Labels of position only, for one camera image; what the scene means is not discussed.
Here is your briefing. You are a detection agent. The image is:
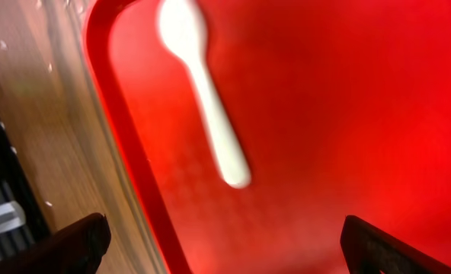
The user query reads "white plastic spoon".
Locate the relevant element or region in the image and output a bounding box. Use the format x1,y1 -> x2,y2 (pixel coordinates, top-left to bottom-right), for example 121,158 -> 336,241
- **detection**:
157,0 -> 251,189

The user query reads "red serving tray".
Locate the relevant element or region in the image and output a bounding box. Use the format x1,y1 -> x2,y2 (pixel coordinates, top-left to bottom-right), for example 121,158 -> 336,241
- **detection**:
84,0 -> 451,273

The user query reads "black waste tray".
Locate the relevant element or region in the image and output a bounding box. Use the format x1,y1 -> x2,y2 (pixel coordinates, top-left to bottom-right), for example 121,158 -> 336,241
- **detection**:
0,120 -> 52,260

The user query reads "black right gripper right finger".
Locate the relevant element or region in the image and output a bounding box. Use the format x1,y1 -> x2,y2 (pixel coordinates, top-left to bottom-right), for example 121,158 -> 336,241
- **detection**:
340,215 -> 451,274

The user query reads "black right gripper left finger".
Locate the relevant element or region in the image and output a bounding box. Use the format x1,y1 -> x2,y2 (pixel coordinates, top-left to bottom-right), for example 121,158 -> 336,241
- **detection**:
0,213 -> 111,274

